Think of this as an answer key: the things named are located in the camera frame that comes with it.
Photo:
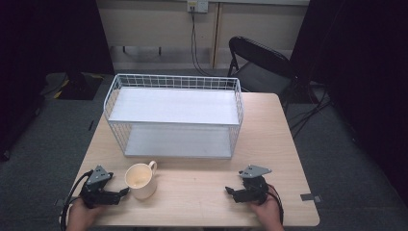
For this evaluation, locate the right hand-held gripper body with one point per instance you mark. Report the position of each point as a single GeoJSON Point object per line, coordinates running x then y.
{"type": "Point", "coordinates": [253, 189]}

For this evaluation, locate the person's right hand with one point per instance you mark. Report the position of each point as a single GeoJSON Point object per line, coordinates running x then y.
{"type": "Point", "coordinates": [267, 211]}

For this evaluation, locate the white wall outlet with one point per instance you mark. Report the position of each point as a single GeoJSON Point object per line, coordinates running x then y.
{"type": "Point", "coordinates": [197, 5]}

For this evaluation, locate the cream ceramic cup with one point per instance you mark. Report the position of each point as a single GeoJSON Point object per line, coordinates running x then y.
{"type": "Point", "coordinates": [140, 181]}

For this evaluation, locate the dark stand base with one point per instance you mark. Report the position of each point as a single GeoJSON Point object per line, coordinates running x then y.
{"type": "Point", "coordinates": [75, 85]}

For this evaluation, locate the dark curtain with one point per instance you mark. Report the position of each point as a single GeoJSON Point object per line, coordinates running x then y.
{"type": "Point", "coordinates": [45, 38]}
{"type": "Point", "coordinates": [362, 80]}

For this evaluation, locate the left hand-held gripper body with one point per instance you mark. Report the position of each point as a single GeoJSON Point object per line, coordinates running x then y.
{"type": "Point", "coordinates": [97, 189]}

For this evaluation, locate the person's left hand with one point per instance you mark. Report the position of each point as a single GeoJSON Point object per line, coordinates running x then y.
{"type": "Point", "coordinates": [81, 215]}

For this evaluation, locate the black folding chair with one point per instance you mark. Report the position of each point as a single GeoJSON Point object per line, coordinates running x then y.
{"type": "Point", "coordinates": [261, 69]}

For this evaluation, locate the grey floor tape strip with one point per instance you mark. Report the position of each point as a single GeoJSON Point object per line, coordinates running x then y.
{"type": "Point", "coordinates": [310, 197]}

